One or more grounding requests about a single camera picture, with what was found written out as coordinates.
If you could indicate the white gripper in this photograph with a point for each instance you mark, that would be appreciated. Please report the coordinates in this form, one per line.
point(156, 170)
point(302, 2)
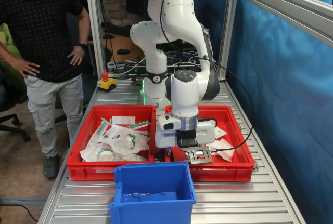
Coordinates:
point(166, 138)

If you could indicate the man's left forearm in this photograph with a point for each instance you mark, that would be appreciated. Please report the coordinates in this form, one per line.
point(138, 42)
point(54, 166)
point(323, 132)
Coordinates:
point(85, 31)

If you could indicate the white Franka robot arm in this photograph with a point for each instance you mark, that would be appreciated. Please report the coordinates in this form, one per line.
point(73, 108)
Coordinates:
point(182, 96)

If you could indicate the man's right forearm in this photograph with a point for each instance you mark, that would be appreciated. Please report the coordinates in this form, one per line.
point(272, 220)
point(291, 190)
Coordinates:
point(9, 53)

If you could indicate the yellow emergency stop button box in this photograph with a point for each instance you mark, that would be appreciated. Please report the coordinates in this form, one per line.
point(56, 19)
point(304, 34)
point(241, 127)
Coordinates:
point(106, 85)

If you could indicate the man's left hand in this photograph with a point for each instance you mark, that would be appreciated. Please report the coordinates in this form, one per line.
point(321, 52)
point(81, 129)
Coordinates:
point(76, 57)

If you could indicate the man's right hand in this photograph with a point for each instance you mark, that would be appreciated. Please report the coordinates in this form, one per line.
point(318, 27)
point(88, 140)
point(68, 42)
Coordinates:
point(28, 70)

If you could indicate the printed paper pouch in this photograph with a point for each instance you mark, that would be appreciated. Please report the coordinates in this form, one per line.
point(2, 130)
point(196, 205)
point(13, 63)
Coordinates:
point(136, 158)

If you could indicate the long narrow syringe packet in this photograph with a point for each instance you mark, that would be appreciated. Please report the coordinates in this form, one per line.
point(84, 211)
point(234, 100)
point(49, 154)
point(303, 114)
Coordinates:
point(140, 125)

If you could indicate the white wrapped gauze bandage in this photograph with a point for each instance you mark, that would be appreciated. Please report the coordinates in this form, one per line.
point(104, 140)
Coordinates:
point(226, 153)
point(214, 146)

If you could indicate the flat printed Fuhrmann gauze packet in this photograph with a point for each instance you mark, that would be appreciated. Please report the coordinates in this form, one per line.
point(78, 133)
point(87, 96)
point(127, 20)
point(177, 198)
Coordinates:
point(220, 132)

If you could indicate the flat printed white packet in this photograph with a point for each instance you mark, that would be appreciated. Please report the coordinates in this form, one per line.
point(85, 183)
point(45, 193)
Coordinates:
point(123, 120)

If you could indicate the blue plastic storage bin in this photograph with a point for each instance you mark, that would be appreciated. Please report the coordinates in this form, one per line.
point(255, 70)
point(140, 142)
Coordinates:
point(156, 213)

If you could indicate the pouch with small black parts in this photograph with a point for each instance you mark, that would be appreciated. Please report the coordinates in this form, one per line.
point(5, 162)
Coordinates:
point(114, 133)

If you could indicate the red crate with gauze packs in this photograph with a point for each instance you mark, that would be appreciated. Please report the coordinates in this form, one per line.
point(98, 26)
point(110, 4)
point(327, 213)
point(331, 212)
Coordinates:
point(244, 166)

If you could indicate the packaged green syringe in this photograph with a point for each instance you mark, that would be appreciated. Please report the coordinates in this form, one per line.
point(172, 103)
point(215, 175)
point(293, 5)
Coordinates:
point(102, 128)

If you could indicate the red crate with mixed supplies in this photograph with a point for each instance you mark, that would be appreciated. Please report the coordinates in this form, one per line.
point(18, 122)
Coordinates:
point(78, 169)

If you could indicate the grey tape roll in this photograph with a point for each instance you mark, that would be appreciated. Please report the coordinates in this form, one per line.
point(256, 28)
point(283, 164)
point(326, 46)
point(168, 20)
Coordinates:
point(109, 66)

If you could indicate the black computer mouse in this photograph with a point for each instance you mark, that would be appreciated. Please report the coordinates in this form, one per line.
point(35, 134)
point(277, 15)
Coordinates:
point(123, 51)

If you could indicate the wooden desk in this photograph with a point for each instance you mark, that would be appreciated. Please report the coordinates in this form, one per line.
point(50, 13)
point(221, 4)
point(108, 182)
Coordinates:
point(122, 43)

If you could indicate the blue fabric backdrop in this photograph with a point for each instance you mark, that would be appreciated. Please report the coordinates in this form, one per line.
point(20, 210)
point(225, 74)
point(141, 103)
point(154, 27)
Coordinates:
point(286, 104)

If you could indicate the black wristwatch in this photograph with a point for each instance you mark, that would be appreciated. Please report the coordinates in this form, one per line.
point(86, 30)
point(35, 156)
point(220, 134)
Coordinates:
point(82, 45)

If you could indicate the black office chair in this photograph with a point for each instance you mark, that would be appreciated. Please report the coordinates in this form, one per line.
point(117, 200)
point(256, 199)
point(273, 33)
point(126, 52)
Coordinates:
point(15, 121)

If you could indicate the man in black shirt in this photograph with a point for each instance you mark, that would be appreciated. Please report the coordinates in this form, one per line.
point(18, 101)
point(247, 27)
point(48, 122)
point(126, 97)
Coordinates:
point(39, 26)

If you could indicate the green printed banner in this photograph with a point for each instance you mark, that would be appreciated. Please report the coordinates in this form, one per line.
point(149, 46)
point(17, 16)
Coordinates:
point(5, 34)

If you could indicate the wrist camera with metal mount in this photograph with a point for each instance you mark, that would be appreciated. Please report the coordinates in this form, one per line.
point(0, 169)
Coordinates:
point(200, 159)

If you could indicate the aluminium profile frame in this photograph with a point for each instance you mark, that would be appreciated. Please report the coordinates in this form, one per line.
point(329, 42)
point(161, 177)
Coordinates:
point(91, 13)

